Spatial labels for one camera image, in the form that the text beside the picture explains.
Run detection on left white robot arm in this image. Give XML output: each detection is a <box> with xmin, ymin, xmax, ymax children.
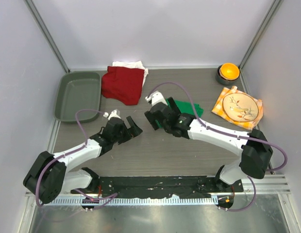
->
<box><xmin>23</xmin><ymin>116</ymin><xmax>143</xmax><ymax>204</ymax></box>

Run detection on aluminium frame post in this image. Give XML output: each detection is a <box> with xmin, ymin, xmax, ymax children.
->
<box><xmin>24</xmin><ymin>0</ymin><xmax>70</xmax><ymax>73</ymax></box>
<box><xmin>239</xmin><ymin>0</ymin><xmax>283</xmax><ymax>70</ymax></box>

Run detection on white slotted cable duct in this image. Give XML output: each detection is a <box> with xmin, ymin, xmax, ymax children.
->
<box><xmin>49</xmin><ymin>196</ymin><xmax>218</xmax><ymax>206</ymax></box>

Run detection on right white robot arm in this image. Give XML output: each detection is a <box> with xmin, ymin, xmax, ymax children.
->
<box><xmin>145</xmin><ymin>93</ymin><xmax>273</xmax><ymax>192</ymax></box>

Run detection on grey bowl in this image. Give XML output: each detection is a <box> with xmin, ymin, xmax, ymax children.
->
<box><xmin>215</xmin><ymin>66</ymin><xmax>239</xmax><ymax>86</ymax></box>

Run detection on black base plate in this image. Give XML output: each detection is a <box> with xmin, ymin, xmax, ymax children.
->
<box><xmin>80</xmin><ymin>176</ymin><xmax>244</xmax><ymax>199</ymax></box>

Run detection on orange bowl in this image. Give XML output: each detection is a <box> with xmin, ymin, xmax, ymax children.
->
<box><xmin>219</xmin><ymin>63</ymin><xmax>240</xmax><ymax>81</ymax></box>

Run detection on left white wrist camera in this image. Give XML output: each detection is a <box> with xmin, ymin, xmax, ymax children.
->
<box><xmin>103</xmin><ymin>109</ymin><xmax>120</xmax><ymax>120</ymax></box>

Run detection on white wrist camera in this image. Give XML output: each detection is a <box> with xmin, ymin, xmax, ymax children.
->
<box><xmin>145</xmin><ymin>91</ymin><xmax>167</xmax><ymax>106</ymax></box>
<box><xmin>103</xmin><ymin>109</ymin><xmax>120</xmax><ymax>120</ymax></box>

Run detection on floral ceramic plate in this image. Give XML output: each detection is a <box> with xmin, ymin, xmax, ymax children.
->
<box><xmin>222</xmin><ymin>93</ymin><xmax>259</xmax><ymax>122</ymax></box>

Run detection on green t shirt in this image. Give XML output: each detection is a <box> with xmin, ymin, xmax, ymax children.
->
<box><xmin>174</xmin><ymin>100</ymin><xmax>204</xmax><ymax>117</ymax></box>

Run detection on right aluminium frame post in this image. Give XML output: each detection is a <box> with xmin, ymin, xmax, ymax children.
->
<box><xmin>239</xmin><ymin>0</ymin><xmax>283</xmax><ymax>70</ymax></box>

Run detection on grey plastic tray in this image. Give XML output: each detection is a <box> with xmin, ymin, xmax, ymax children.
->
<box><xmin>54</xmin><ymin>71</ymin><xmax>101</xmax><ymax>123</ymax></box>

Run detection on white folded t shirt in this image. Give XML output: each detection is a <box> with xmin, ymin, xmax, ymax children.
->
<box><xmin>112</xmin><ymin>61</ymin><xmax>149</xmax><ymax>86</ymax></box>

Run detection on red folded t shirt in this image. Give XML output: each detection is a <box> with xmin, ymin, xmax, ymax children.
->
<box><xmin>101</xmin><ymin>66</ymin><xmax>144</xmax><ymax>106</ymax></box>

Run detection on orange checkered cloth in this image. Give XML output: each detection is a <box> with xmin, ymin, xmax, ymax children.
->
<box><xmin>212</xmin><ymin>86</ymin><xmax>263</xmax><ymax>131</ymax></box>

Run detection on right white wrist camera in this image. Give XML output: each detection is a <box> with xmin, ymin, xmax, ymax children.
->
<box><xmin>145</xmin><ymin>91</ymin><xmax>167</xmax><ymax>106</ymax></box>

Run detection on left aluminium frame post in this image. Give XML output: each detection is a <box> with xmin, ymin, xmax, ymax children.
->
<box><xmin>24</xmin><ymin>0</ymin><xmax>70</xmax><ymax>73</ymax></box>

